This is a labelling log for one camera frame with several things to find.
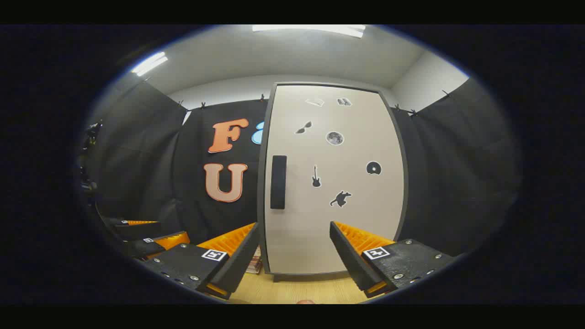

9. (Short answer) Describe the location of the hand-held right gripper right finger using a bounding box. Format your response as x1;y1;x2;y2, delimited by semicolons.
330;221;457;298

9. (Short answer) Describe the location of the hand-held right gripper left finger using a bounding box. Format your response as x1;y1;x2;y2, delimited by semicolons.
139;223;260;301

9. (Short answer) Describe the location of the white cabinet door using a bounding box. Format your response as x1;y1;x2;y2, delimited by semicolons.
264;85;405;275

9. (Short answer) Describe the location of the grey cabinet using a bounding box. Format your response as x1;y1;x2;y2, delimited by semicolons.
257;81;410;281

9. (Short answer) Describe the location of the black door handle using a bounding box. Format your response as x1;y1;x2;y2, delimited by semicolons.
270;155;287;210

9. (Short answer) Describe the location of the black backdrop cloth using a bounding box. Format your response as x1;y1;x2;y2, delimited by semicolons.
82;78;519;256

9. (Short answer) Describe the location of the long ceiling light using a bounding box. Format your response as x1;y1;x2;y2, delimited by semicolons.
132;52;168;77
252;25;366;38

